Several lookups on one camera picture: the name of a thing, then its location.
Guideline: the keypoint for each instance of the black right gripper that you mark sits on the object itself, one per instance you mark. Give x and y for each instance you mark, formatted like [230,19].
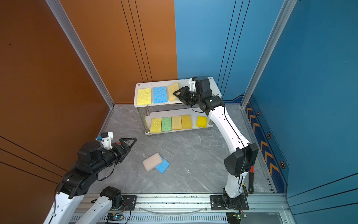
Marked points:
[189,96]

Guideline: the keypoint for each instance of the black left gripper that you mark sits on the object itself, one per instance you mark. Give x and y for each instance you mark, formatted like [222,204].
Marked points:
[119,151]

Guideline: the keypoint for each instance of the dark yellow sponge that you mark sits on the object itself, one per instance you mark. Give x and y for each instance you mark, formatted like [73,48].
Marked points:
[171,91]

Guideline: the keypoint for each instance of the blue textured sponge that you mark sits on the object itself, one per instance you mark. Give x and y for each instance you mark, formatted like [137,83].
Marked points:
[160,95]

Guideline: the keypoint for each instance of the yellow foam sponge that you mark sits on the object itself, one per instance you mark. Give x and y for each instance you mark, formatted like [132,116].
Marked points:
[186,121]

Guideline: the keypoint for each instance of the pink beige sponge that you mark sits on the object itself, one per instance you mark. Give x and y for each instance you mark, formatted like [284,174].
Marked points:
[152,162]

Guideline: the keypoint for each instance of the pale yellow orange sponge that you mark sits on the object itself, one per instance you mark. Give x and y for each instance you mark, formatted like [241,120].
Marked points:
[176,123]

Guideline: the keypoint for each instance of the small bright yellow sponge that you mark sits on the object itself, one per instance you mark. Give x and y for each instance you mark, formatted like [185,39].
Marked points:
[201,122]

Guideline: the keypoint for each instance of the yellow green textured sponge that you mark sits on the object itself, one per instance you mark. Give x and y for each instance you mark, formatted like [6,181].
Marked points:
[156,125]

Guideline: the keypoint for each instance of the large yellow textured sponge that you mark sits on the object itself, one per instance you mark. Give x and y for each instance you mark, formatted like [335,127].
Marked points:
[144,96]

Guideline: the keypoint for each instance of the light blue sponge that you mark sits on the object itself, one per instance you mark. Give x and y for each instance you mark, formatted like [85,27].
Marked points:
[163,166]

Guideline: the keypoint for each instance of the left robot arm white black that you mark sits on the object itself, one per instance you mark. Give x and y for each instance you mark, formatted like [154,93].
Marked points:
[110,198]

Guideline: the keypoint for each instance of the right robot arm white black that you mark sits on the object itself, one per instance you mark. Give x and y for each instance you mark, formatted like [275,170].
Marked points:
[242,155]

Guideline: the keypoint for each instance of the white two-tier shelf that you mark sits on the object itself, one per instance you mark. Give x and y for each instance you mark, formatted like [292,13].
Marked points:
[179,105]

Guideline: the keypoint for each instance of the green circuit board left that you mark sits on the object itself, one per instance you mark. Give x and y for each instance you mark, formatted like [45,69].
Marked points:
[115,217]

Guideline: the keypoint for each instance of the green circuit board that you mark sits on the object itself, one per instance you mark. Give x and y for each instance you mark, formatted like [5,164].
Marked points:
[238,217]
[115,217]

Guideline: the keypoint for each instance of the yellow black tape measure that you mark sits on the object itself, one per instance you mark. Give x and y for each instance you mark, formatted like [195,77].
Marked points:
[245,190]

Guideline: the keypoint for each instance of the red pipe wrench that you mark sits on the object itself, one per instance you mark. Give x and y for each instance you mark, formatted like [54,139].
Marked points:
[251,180]

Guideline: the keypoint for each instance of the green circuit board right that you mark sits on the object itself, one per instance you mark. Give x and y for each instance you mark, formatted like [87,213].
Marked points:
[238,217]

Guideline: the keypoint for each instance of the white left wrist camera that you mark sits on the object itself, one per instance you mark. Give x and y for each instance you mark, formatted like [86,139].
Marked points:
[105,140]

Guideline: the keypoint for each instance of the aluminium corner post left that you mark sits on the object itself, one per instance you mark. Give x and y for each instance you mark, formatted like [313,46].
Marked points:
[70,32]

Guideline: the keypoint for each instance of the aluminium corner post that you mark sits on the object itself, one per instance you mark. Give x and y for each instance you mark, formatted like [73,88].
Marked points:
[70,32]
[279,25]

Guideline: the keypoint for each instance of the aluminium corner post right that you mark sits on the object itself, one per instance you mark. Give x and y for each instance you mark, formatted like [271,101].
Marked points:
[279,25]

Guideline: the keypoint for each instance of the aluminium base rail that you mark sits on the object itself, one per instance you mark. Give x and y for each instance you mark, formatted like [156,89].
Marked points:
[204,208]

